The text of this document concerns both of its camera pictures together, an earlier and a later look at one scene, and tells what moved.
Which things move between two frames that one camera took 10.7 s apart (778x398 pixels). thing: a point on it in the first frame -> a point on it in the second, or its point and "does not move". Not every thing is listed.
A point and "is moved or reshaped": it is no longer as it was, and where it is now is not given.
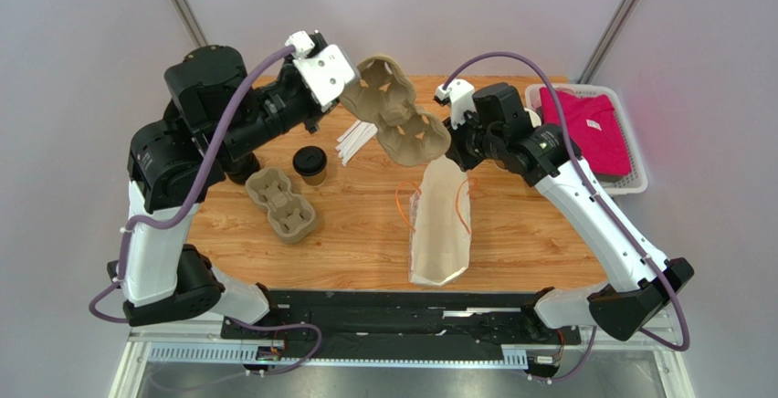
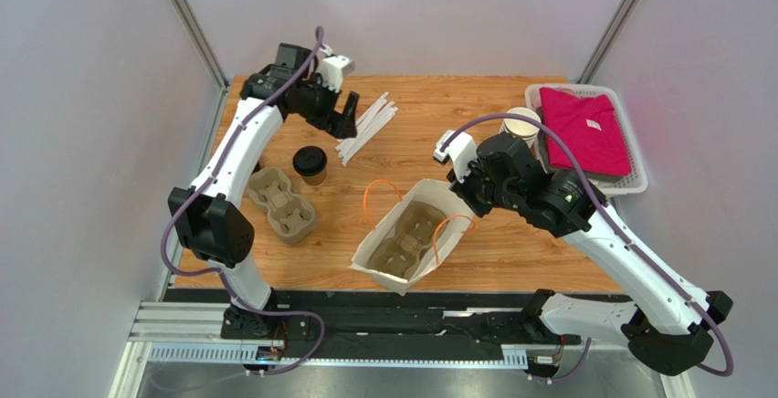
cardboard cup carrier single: x=385 y=96 -> x=397 y=254
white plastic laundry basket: x=637 y=180 does not move
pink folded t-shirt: x=594 y=129 does not move
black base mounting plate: x=406 y=325 does not move
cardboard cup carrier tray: x=290 y=215 does not move
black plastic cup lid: x=310 y=161 does not move
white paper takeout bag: x=439 y=244 is moved or reshaped
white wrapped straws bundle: x=354 y=141 does not move
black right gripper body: x=461 y=147 -> x=472 y=185
